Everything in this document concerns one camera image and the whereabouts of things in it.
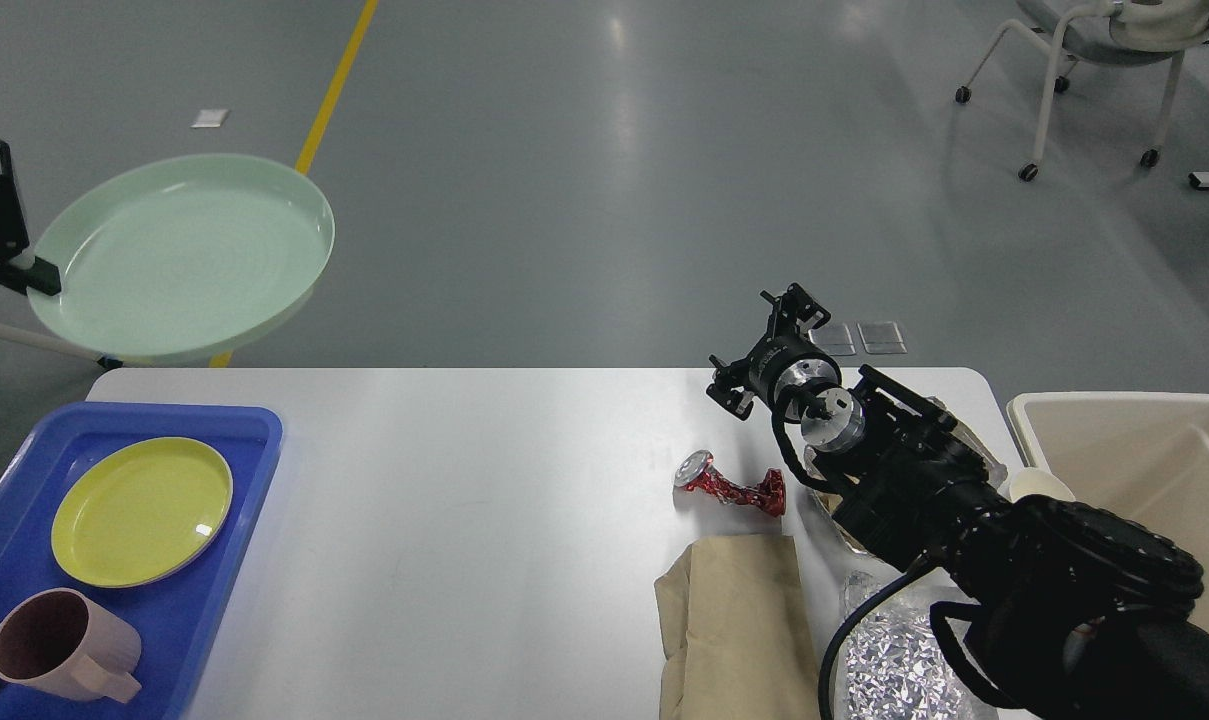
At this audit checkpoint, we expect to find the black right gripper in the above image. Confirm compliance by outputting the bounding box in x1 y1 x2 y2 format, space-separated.
706 283 832 419

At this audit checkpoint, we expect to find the light green plate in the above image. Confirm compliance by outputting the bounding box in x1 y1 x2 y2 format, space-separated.
28 152 336 365

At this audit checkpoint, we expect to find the pink mug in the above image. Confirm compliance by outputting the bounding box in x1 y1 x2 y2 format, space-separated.
0 587 141 706

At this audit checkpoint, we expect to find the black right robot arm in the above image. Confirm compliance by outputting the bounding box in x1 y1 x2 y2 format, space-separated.
706 284 1209 719

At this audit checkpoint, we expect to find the left floor plate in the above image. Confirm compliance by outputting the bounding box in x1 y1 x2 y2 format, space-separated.
809 323 857 358

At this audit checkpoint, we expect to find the floor plate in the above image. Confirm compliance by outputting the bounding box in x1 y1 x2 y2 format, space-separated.
809 323 857 358
857 323 909 355

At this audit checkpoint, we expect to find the white stand leg with caster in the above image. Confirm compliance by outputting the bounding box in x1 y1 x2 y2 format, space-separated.
0 323 125 370

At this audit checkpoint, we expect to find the right floor plate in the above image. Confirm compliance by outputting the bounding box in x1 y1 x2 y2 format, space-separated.
857 323 909 355

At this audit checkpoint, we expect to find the crushed red can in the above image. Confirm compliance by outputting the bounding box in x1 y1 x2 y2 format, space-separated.
672 448 787 518

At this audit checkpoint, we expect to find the white floor marker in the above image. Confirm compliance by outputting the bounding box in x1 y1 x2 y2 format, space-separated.
191 108 230 129

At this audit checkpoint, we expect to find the brown paper bag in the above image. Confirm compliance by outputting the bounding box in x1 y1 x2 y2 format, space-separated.
654 534 818 719

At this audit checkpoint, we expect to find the white paper cup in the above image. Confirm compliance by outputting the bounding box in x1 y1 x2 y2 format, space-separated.
997 468 1078 503

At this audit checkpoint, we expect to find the yellow plate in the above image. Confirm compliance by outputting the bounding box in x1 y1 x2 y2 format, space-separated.
50 436 235 590

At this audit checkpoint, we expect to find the crumpled aluminium foil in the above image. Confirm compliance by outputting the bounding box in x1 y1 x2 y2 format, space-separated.
832 571 1000 719

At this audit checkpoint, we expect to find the beige plastic bin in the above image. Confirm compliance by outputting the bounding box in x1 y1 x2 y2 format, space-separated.
1007 391 1209 633

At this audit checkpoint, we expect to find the white office chair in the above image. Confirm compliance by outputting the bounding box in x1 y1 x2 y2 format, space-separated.
953 1 1209 182

